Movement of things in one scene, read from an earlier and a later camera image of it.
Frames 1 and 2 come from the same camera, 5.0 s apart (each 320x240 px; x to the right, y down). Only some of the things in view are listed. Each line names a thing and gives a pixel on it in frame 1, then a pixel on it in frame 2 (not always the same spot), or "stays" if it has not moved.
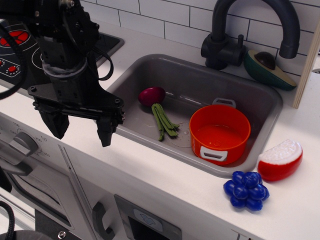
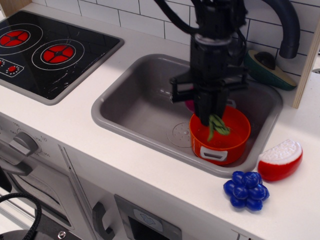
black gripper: [75, 89] -> [212, 70]
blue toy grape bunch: [245, 190] stays
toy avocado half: [262, 66] stays
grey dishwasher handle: [98, 212] stays
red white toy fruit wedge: [280, 161] stays
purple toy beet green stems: [163, 121] -> [217, 123]
